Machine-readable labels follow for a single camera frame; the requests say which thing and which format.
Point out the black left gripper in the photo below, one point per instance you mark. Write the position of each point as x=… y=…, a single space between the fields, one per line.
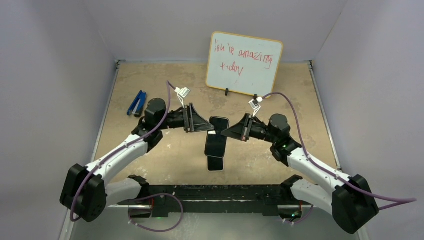
x=192 y=122

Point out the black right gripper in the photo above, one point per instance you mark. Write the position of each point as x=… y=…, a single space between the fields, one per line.
x=242 y=130

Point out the silver phone black screen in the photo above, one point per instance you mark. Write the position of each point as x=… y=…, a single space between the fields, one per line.
x=218 y=140

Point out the purple phone black screen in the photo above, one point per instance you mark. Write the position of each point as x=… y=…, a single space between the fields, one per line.
x=215 y=164

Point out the black phone case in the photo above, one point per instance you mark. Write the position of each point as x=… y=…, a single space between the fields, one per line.
x=206 y=145

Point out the clear white phone case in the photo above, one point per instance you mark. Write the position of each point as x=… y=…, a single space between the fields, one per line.
x=223 y=165

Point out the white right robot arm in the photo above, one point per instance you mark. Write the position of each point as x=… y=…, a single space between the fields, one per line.
x=347 y=198

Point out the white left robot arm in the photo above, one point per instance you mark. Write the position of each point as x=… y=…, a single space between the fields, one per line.
x=85 y=189

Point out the blue and black stapler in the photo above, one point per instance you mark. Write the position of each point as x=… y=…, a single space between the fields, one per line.
x=137 y=106

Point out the whiteboard with red writing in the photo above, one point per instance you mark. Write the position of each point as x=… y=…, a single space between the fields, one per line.
x=243 y=64

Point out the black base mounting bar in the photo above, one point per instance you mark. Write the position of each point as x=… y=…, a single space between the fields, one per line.
x=273 y=200

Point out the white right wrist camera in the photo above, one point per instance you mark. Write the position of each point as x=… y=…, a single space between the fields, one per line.
x=255 y=105

